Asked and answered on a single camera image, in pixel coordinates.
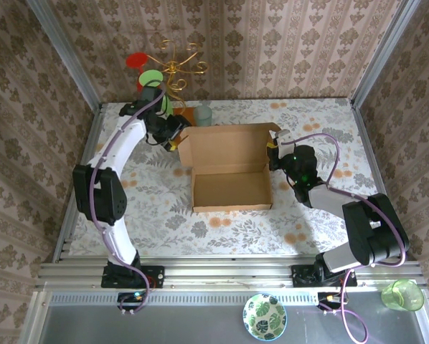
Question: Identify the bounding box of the brown cardboard box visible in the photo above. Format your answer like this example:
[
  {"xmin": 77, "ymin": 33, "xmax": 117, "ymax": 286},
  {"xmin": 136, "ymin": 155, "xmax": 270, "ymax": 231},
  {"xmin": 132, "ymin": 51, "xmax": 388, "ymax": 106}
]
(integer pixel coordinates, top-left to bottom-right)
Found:
[{"xmin": 178, "ymin": 122, "xmax": 283, "ymax": 213}]

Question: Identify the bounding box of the frosted plastic tumbler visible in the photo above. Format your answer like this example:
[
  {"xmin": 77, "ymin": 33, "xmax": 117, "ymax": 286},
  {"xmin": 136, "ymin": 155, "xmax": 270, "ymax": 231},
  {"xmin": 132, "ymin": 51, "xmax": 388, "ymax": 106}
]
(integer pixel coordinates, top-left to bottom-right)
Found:
[{"xmin": 193, "ymin": 105, "xmax": 214, "ymax": 127}]

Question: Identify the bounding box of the green wine glass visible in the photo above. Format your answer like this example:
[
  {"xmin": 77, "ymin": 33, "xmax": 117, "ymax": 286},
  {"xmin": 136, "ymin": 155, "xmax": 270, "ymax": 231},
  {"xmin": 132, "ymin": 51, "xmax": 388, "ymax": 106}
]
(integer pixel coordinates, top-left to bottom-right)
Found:
[{"xmin": 138, "ymin": 70, "xmax": 174, "ymax": 118}]

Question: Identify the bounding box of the red wine glass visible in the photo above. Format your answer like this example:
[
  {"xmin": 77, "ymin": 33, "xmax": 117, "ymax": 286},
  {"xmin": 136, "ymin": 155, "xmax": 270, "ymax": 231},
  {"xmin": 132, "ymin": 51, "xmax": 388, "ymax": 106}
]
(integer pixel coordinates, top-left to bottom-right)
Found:
[{"xmin": 125, "ymin": 52, "xmax": 151, "ymax": 92}]

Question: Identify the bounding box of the floral tablecloth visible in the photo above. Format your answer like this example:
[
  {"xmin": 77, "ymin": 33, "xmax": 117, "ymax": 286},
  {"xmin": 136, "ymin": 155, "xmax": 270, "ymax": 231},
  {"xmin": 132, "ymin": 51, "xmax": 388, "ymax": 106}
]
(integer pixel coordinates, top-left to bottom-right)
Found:
[{"xmin": 69, "ymin": 98, "xmax": 397, "ymax": 257}]

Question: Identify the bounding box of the small black controller board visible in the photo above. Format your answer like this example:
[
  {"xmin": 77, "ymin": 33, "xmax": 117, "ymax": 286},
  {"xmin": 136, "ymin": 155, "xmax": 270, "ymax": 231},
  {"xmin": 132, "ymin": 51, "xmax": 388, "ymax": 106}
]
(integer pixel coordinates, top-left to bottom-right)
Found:
[
  {"xmin": 117, "ymin": 292, "xmax": 146, "ymax": 305},
  {"xmin": 317, "ymin": 292, "xmax": 344, "ymax": 305}
]

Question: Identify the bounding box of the leaf pattern bowl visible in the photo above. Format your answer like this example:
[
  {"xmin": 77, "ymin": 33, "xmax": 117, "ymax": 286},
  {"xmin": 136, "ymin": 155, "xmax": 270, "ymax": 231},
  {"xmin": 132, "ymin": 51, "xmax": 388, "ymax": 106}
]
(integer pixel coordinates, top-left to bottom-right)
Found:
[{"xmin": 242, "ymin": 292, "xmax": 288, "ymax": 341}]

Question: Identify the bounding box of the green transparent plastic cup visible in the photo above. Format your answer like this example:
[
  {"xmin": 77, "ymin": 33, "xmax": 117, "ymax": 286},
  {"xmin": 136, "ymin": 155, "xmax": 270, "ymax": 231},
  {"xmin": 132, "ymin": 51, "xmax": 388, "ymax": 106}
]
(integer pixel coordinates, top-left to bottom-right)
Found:
[{"xmin": 380, "ymin": 278, "xmax": 425, "ymax": 311}]

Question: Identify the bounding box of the grey metal shelf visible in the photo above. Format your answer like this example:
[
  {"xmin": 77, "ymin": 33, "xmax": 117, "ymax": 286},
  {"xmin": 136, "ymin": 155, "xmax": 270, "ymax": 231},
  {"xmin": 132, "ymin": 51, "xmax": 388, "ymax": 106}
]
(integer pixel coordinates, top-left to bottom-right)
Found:
[{"xmin": 19, "ymin": 289, "xmax": 429, "ymax": 344}]

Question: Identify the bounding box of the gold wire rack wooden base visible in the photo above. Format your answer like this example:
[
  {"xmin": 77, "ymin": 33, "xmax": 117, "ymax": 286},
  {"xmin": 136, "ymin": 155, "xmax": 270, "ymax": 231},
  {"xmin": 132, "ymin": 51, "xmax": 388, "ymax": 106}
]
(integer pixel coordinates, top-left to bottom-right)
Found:
[{"xmin": 156, "ymin": 37, "xmax": 209, "ymax": 127}]

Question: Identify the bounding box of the aluminium side rail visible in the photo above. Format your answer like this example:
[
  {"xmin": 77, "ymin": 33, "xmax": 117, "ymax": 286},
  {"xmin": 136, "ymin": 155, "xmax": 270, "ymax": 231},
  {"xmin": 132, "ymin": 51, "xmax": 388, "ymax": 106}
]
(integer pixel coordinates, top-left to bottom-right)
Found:
[
  {"xmin": 52, "ymin": 103, "xmax": 106, "ymax": 264},
  {"xmin": 349, "ymin": 99, "xmax": 406, "ymax": 261}
]

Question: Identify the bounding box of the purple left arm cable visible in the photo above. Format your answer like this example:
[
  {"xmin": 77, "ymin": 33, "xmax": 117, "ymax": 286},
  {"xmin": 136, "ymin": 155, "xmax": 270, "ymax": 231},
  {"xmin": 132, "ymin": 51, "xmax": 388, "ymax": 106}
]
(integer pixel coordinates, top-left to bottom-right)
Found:
[{"xmin": 90, "ymin": 80, "xmax": 167, "ymax": 317}]

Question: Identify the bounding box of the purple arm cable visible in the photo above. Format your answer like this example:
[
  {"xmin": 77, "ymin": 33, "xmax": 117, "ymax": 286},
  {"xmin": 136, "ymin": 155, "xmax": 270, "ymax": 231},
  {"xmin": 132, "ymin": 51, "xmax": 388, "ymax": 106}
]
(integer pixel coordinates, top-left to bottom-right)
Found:
[
  {"xmin": 284, "ymin": 133, "xmax": 410, "ymax": 343},
  {"xmin": 90, "ymin": 80, "xmax": 167, "ymax": 317}
]

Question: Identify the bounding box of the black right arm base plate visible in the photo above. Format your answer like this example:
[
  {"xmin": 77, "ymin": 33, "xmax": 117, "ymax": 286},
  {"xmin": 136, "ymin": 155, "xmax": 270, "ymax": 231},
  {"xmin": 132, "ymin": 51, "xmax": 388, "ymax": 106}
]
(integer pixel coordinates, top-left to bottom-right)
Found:
[{"xmin": 290, "ymin": 263, "xmax": 359, "ymax": 287}]

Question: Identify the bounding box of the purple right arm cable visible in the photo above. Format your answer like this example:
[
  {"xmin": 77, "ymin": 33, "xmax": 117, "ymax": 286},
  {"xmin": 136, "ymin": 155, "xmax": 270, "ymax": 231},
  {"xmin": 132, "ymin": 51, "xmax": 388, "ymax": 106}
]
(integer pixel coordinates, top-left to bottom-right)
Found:
[{"xmin": 284, "ymin": 133, "xmax": 410, "ymax": 343}]

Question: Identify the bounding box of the aluminium frame post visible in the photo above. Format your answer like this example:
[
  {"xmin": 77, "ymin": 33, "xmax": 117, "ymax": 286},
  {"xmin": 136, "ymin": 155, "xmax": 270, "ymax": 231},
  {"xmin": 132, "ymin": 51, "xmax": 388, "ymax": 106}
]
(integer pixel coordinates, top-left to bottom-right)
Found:
[
  {"xmin": 27, "ymin": 0, "xmax": 103, "ymax": 108},
  {"xmin": 351, "ymin": 0, "xmax": 422, "ymax": 108}
]

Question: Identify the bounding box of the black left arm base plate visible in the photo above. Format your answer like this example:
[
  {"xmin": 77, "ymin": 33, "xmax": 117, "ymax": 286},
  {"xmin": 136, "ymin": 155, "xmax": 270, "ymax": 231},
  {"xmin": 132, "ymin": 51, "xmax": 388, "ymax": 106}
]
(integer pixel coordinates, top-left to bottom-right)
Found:
[{"xmin": 101, "ymin": 265, "xmax": 165, "ymax": 289}]

